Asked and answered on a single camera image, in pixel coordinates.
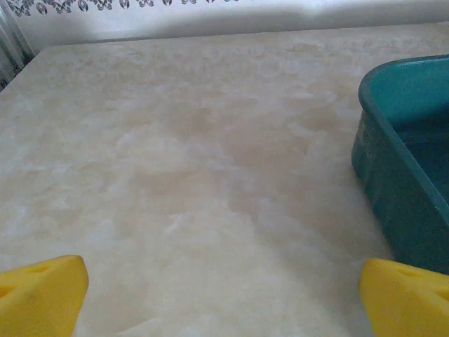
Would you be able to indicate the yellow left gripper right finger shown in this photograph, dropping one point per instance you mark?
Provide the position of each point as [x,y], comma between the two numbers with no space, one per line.
[407,302]

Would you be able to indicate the teal plastic bin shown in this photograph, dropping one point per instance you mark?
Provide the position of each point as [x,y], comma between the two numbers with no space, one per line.
[403,168]

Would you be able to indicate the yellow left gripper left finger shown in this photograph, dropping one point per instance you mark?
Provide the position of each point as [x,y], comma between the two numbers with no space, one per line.
[35,298]

